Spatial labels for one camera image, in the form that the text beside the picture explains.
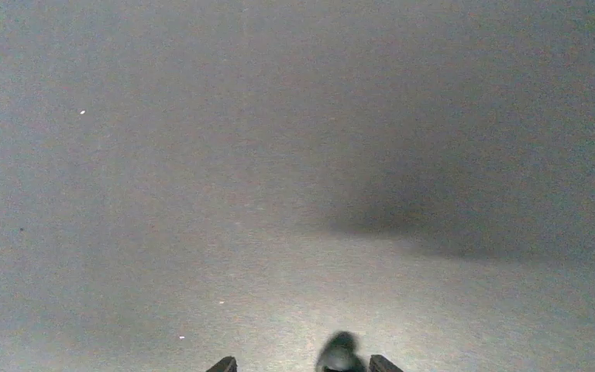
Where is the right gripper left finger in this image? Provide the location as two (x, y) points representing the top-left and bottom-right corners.
(206, 356), (238, 372)

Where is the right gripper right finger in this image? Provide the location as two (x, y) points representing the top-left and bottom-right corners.
(368, 354), (404, 372)

